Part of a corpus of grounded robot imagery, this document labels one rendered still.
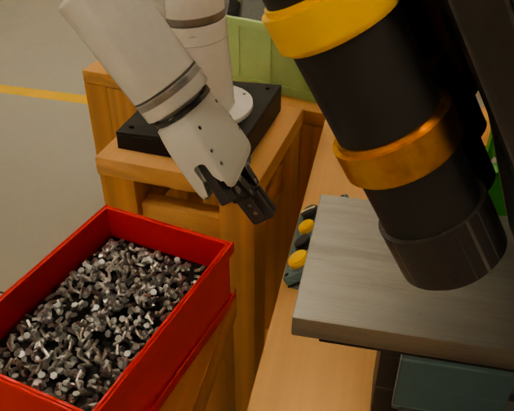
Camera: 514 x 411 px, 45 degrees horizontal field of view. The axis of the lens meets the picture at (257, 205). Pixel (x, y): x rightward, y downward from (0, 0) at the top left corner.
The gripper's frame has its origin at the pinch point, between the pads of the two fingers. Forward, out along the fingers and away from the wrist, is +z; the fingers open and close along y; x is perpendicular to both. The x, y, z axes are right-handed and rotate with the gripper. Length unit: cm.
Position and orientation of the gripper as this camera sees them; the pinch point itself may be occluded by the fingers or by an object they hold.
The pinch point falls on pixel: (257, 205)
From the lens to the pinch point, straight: 76.8
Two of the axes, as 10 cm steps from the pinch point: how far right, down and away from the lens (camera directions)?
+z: 5.6, 7.4, 3.7
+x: 8.0, -3.7, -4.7
